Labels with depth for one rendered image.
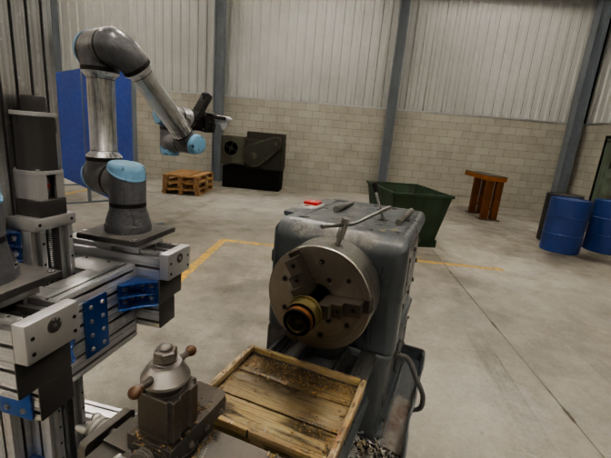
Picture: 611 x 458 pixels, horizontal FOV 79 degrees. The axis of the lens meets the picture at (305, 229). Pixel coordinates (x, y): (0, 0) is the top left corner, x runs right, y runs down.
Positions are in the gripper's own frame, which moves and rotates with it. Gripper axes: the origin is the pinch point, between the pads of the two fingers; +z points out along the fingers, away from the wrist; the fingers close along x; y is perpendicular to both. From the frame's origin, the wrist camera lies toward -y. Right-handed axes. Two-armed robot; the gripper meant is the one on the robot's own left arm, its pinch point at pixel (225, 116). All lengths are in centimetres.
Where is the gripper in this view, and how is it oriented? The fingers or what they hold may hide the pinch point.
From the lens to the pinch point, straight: 183.6
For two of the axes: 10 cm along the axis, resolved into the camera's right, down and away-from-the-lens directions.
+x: 8.0, 3.4, -4.9
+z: 5.6, -1.6, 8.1
